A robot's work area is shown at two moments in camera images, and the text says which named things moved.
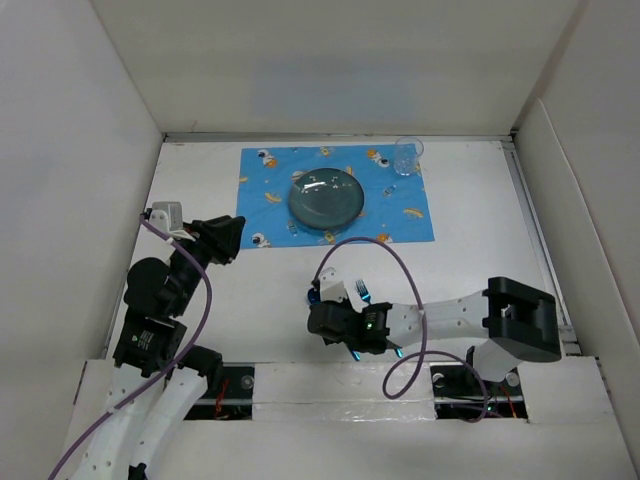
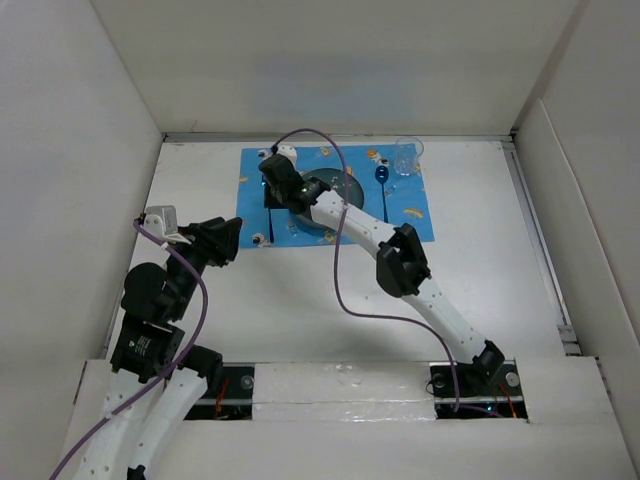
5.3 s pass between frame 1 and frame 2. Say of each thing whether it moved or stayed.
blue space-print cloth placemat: stayed
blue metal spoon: moved
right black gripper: moved
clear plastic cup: stayed
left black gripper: stayed
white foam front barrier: stayed
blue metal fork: moved
